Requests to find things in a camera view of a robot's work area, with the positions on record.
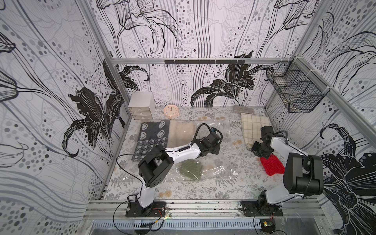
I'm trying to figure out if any red knitted cloth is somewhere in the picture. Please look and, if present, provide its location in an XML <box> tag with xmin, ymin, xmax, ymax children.
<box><xmin>260</xmin><ymin>154</ymin><xmax>285</xmax><ymax>176</ymax></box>

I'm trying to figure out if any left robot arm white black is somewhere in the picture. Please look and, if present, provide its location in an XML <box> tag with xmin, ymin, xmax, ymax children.
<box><xmin>137</xmin><ymin>128</ymin><xmax>223</xmax><ymax>209</ymax></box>

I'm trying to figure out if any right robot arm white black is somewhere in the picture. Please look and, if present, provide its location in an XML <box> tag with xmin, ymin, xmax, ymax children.
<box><xmin>251</xmin><ymin>126</ymin><xmax>324</xmax><ymax>210</ymax></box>

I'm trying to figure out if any white cable duct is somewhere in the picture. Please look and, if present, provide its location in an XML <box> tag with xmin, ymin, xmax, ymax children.
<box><xmin>92</xmin><ymin>219</ymin><xmax>261</xmax><ymax>230</ymax></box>

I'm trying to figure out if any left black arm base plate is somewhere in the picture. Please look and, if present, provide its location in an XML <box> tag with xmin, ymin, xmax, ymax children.
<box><xmin>125</xmin><ymin>201</ymin><xmax>166</xmax><ymax>218</ymax></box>

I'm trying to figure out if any peach round alarm clock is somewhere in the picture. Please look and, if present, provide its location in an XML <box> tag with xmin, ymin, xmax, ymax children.
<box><xmin>163</xmin><ymin>104</ymin><xmax>179</xmax><ymax>119</ymax></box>

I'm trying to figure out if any clear plastic vacuum bag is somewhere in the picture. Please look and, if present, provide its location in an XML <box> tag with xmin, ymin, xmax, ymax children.
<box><xmin>133</xmin><ymin>117</ymin><xmax>244</xmax><ymax>186</ymax></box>

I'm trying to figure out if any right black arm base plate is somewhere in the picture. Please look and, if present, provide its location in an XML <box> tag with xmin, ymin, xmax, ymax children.
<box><xmin>239</xmin><ymin>200</ymin><xmax>284</xmax><ymax>217</ymax></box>

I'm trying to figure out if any black white patterned scarf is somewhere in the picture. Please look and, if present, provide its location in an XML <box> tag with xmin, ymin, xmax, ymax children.
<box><xmin>132</xmin><ymin>120</ymin><xmax>170</xmax><ymax>162</ymax></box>

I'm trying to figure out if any black wall rail strip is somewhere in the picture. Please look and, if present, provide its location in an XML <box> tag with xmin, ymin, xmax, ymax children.
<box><xmin>164</xmin><ymin>59</ymin><xmax>245</xmax><ymax>65</ymax></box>

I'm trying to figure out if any black wire wall basket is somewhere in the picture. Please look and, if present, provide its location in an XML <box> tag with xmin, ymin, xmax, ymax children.
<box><xmin>266</xmin><ymin>58</ymin><xmax>331</xmax><ymax>113</ymax></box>

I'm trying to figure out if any beige fluffy scarf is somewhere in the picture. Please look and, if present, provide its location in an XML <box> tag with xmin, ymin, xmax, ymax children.
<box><xmin>167</xmin><ymin>120</ymin><xmax>196</xmax><ymax>148</ymax></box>

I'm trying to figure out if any white mini drawer unit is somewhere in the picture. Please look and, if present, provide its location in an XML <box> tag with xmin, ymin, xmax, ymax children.
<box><xmin>128</xmin><ymin>93</ymin><xmax>156</xmax><ymax>120</ymax></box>

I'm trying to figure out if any cream checked cloth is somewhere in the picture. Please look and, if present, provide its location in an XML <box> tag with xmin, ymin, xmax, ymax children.
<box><xmin>241</xmin><ymin>113</ymin><xmax>272</xmax><ymax>150</ymax></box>

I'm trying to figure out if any grey flat sponge block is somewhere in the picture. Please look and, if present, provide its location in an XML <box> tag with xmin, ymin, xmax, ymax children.
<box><xmin>233</xmin><ymin>105</ymin><xmax>255</xmax><ymax>115</ymax></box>

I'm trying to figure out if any green knitted cloth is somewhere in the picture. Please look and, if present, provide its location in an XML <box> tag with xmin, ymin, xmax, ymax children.
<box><xmin>179</xmin><ymin>160</ymin><xmax>202</xmax><ymax>181</ymax></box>

